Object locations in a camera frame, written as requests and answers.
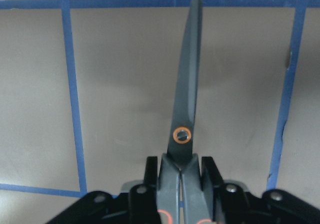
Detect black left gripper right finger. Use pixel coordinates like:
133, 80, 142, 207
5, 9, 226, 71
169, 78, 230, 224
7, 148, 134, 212
201, 157, 250, 224

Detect grey orange handled scissors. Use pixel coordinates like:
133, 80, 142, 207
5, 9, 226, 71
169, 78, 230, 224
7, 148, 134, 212
157, 0, 210, 224

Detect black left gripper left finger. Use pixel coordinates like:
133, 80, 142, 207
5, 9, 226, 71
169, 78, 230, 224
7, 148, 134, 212
128, 156, 160, 224

